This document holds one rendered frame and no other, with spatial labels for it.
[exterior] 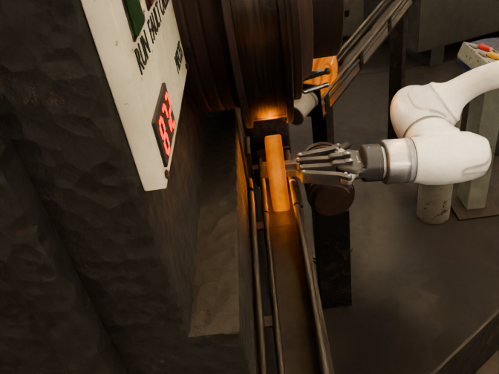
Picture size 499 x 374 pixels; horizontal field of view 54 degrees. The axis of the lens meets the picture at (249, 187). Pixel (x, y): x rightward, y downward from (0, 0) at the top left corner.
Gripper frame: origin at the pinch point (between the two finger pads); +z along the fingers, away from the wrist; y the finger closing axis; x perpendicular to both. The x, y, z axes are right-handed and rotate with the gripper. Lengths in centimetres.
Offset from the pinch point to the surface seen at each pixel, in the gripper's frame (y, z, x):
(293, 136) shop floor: 138, -17, -73
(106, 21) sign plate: -47, 15, 45
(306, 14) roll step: -16.8, -2.9, 35.3
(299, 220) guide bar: -12.3, -2.7, -3.3
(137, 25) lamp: -44, 14, 43
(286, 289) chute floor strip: -22.6, 0.8, -10.1
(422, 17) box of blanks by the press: 193, -95, -35
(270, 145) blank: -1.5, 1.6, 6.4
